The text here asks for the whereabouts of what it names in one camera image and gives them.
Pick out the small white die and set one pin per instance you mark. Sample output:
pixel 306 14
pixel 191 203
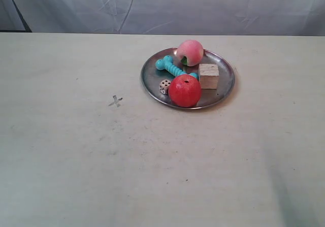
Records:
pixel 164 86

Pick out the red toy apple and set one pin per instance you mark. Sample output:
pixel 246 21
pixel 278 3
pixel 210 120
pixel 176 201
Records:
pixel 185 91

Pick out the round metal plate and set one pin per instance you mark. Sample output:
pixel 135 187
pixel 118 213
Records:
pixel 151 78

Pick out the turquoise rubber bone toy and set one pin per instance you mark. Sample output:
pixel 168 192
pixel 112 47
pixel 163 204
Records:
pixel 167 64

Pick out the wooden cube block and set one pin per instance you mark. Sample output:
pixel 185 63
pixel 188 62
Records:
pixel 208 75

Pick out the pink toy peach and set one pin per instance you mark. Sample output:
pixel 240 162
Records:
pixel 190 52

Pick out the white backdrop cloth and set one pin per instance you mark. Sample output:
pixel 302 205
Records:
pixel 167 17

